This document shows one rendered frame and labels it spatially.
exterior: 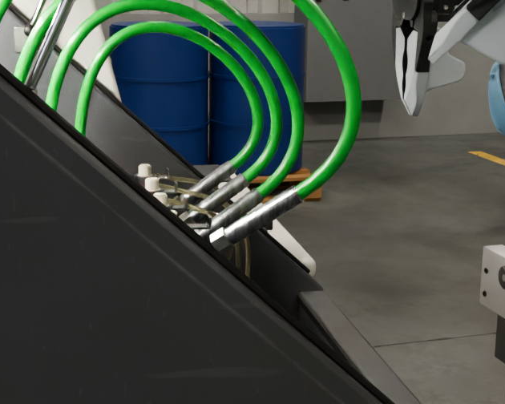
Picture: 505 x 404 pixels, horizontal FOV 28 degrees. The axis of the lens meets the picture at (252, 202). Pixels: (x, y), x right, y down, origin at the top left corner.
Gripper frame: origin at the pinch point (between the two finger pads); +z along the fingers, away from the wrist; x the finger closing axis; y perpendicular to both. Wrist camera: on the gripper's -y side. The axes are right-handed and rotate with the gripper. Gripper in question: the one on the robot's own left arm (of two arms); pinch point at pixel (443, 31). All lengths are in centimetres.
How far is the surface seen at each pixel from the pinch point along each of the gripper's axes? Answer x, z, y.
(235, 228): -5.2, 25.5, -0.8
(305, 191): -2.9, 18.7, 1.5
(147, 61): 400, 276, -82
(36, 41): 3.7, 32.1, -28.4
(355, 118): -0.5, 11.1, 0.0
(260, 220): -4.5, 23.3, 0.3
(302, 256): 40, 54, 11
